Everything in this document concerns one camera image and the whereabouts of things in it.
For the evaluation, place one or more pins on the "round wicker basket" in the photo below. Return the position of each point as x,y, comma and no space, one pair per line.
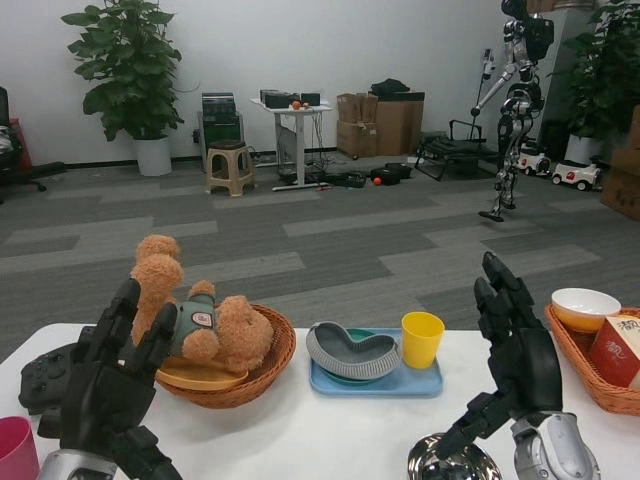
270,360

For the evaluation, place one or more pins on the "rectangular wicker basket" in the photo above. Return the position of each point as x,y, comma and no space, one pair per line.
580,370

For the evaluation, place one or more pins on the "small orange fruits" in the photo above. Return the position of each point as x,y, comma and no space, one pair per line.
297,105

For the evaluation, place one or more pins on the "tall dark green plant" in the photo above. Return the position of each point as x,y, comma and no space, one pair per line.
605,75

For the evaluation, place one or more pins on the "black folding cot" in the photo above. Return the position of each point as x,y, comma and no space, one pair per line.
450,152

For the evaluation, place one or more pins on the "black office chair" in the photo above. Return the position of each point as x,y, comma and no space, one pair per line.
10,150

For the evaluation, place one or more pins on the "small white toy car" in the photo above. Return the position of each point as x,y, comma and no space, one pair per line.
535,162

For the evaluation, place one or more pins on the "large leafy green plant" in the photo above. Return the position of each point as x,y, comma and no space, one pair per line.
125,70

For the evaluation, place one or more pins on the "hanging silver humanoid robot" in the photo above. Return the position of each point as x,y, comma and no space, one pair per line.
522,100

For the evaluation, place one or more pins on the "open brown cardboard boxes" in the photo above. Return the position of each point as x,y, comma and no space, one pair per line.
356,132

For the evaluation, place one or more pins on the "tall brown cardboard box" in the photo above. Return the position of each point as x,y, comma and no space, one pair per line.
397,125

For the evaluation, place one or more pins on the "black boxes on desk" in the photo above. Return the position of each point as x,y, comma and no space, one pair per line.
280,99

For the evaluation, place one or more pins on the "orange plate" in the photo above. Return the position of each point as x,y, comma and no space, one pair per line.
200,380

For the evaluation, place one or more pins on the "wide brown cardboard box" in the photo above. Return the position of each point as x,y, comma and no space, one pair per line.
622,185

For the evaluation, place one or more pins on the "brown teddy bear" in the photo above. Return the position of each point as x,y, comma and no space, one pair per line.
160,280

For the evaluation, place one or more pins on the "beige plastic stool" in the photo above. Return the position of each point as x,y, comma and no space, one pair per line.
230,172

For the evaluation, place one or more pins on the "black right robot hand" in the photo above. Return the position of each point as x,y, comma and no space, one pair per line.
530,370

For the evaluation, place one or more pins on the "green equipment box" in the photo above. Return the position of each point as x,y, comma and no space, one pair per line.
222,125

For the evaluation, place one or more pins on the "black remote controller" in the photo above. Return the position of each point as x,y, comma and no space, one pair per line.
42,375

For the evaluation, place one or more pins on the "pink plastic cup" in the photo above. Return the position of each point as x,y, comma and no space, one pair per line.
17,450

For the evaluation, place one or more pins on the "yellow plastic cup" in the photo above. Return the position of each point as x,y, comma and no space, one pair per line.
422,342

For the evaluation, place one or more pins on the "large white toy car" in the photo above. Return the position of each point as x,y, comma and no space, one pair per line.
575,175

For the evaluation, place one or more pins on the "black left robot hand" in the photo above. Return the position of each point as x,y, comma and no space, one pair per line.
105,400

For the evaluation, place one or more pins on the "shiny metal bowl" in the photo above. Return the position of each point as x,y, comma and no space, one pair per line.
475,462

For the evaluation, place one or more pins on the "white standing desk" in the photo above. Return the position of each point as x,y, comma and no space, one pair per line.
300,140

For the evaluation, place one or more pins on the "grey knitted bowl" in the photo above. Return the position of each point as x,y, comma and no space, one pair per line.
330,357

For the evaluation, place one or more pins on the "white square plant pot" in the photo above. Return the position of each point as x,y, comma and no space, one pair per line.
582,150

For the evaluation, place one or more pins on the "light blue tray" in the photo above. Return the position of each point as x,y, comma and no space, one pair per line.
380,385

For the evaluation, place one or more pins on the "black floor case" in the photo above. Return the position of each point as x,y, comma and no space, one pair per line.
395,171

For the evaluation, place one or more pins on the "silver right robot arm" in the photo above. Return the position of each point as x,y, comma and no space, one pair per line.
560,450

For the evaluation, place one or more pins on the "white and orange bowl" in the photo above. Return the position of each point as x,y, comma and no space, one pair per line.
582,310

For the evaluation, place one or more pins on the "white round plant pot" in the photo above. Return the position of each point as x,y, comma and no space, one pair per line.
152,156

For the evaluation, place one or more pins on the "black bag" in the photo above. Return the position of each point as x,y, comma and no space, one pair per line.
390,86

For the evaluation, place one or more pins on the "red and white tissue box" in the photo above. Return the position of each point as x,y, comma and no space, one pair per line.
615,355

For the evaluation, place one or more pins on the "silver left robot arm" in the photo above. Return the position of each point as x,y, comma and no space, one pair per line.
75,465

